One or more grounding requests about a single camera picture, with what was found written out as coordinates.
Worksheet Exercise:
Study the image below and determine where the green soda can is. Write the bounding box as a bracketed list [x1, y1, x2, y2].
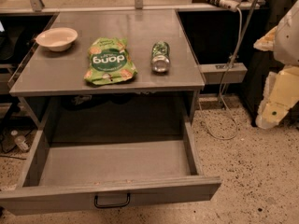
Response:
[151, 41, 170, 73]

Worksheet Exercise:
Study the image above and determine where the grey cabinet counter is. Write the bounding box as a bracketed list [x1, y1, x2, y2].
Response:
[10, 9, 204, 145]

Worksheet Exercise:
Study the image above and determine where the grey wall bracket box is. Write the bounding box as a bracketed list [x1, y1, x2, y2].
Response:
[199, 63, 248, 85]

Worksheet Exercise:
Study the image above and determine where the green rice chip bag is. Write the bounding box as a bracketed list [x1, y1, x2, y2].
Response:
[84, 37, 137, 86]

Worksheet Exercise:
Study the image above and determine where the black drawer handle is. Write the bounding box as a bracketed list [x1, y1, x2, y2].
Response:
[93, 193, 131, 209]

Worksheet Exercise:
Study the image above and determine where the white bowl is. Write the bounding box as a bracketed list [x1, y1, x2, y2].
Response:
[36, 27, 78, 52]

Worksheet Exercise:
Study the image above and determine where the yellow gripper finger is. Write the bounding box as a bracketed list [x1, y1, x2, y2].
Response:
[255, 66, 299, 129]

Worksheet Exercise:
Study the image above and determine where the plastic bottle on floor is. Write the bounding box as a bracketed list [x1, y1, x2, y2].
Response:
[11, 130, 29, 152]

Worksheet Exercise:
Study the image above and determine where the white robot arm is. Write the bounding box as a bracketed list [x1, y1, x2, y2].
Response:
[253, 0, 299, 129]

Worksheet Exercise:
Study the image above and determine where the white cable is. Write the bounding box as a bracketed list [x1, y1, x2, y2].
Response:
[197, 7, 244, 141]

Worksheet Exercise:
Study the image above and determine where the grey open drawer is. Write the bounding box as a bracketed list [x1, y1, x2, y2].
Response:
[0, 122, 221, 215]

